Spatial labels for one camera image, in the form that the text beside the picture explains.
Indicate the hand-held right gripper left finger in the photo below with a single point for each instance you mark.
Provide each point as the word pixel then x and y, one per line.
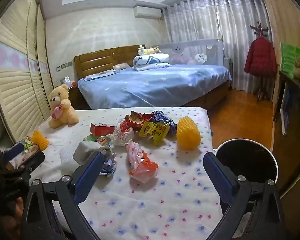
pixel 88 177

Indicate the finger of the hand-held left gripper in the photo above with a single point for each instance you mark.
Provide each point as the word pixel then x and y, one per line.
pixel 14 151
pixel 33 161

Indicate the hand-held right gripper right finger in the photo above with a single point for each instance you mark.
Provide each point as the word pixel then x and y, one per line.
pixel 218 177

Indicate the blue-white wrapper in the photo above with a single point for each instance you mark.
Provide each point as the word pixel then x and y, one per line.
pixel 108 167

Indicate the grey-white paper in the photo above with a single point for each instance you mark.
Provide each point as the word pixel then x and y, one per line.
pixel 86 152

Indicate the round trash bin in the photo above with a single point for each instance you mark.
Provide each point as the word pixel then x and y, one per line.
pixel 247 160

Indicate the green drink carton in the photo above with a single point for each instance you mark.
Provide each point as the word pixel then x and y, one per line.
pixel 94 138

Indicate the red snack box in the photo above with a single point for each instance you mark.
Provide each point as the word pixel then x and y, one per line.
pixel 102 129

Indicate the pink and orange snack bag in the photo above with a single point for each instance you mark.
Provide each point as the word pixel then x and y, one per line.
pixel 140 165

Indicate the large yellow foam fruit net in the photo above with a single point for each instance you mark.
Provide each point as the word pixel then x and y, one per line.
pixel 187 135

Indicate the white wrapper with red print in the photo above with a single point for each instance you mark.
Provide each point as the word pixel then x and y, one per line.
pixel 122 135

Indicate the red chip bag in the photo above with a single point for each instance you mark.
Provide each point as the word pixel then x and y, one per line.
pixel 140 120

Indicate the yellow snack wrapper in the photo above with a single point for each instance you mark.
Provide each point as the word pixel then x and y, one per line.
pixel 155 131

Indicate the blue snack wrapper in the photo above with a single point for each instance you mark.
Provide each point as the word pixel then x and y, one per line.
pixel 162 117

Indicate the beige patterned box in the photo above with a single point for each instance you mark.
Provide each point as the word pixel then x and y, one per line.
pixel 29 153

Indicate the green snack packet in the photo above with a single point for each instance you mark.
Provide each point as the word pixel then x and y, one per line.
pixel 27 143

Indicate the small yellow foam fruit net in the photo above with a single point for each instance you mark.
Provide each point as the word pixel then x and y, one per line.
pixel 41 140

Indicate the yellow teddy bear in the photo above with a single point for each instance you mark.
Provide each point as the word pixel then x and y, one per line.
pixel 64 112

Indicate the cream louvred sliding wardrobe doors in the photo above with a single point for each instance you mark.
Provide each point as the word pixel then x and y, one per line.
pixel 14 92

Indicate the wooden nightstand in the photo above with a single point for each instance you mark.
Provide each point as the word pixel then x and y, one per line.
pixel 74 97

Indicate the tissue box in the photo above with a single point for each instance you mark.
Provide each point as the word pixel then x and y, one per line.
pixel 65 80

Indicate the flat blue-white pillow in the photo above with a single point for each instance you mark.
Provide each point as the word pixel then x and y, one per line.
pixel 99 75

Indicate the blue bed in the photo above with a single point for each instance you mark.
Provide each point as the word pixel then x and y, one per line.
pixel 152 87
pixel 97 62

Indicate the dark cabinet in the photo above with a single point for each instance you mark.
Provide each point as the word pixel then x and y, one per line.
pixel 297 100

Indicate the small beige pillow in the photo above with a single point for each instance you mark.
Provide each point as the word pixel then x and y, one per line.
pixel 121 66

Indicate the red puffer jacket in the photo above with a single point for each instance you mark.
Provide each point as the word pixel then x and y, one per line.
pixel 260 55

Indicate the stacked pillows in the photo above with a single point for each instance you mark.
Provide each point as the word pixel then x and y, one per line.
pixel 150 61

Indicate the white plush toy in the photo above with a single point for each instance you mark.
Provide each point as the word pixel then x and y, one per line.
pixel 141 49

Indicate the stack of green boxes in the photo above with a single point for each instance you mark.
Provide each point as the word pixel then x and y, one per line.
pixel 290 55

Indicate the yellow plush toy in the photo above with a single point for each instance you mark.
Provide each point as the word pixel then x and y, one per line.
pixel 153 50

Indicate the wooden coat rack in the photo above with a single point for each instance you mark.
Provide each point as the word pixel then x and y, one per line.
pixel 259 27

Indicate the grey patterned curtain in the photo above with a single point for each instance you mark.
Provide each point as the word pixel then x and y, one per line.
pixel 197 22

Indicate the tall wooden wardrobe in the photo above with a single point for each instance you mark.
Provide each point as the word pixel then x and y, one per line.
pixel 272 17

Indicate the white air conditioner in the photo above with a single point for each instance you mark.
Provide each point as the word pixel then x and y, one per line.
pixel 147 12

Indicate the wall switch panel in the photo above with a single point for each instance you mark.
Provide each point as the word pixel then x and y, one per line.
pixel 63 66

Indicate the grey mesh bed guard rail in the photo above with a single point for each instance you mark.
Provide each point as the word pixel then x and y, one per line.
pixel 205 51

